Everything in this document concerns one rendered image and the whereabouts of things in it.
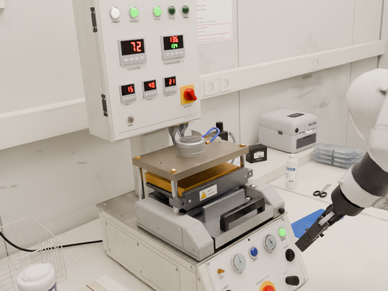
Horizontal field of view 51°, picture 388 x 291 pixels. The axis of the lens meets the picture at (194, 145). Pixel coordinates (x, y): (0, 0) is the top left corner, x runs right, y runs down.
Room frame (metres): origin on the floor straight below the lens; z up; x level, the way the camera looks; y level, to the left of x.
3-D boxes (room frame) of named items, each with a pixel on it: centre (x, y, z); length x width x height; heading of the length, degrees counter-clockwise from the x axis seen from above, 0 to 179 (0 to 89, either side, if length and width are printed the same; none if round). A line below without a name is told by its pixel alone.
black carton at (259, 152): (1.80, -0.29, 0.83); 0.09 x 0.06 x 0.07; 109
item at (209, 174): (1.05, 0.00, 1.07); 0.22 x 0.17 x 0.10; 131
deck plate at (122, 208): (1.07, 0.03, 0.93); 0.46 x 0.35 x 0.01; 41
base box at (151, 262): (1.05, -0.01, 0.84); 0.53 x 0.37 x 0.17; 41
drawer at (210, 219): (1.01, -0.02, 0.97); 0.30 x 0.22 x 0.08; 41
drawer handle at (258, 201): (0.91, -0.11, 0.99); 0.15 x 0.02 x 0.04; 131
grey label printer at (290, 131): (1.99, -0.49, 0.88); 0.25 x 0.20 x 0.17; 37
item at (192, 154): (1.09, 0.01, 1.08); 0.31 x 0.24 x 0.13; 131
